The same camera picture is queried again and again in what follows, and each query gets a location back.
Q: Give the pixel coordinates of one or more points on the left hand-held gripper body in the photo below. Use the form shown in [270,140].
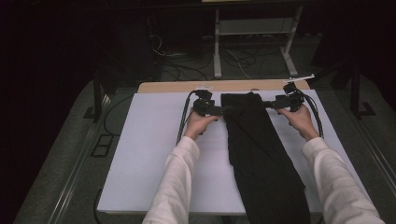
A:
[204,105]

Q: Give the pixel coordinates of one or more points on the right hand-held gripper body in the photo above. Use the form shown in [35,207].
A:
[291,99]

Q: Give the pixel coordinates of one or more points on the black pants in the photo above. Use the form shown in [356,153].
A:
[258,155]

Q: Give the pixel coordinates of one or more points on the person's left hand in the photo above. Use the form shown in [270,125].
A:
[197,124]

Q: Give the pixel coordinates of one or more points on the person's right hand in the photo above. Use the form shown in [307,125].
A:
[302,123]

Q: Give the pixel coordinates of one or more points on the black metal stand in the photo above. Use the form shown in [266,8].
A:
[355,93]
[97,99]

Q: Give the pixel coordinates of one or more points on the white table board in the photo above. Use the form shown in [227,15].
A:
[149,149]

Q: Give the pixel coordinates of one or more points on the white metal stand frame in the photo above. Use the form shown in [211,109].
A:
[217,62]

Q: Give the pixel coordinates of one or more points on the metal floor rail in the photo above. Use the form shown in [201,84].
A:
[77,161]
[378,158]

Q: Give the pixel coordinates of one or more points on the black floor socket frame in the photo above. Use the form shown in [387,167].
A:
[101,145]

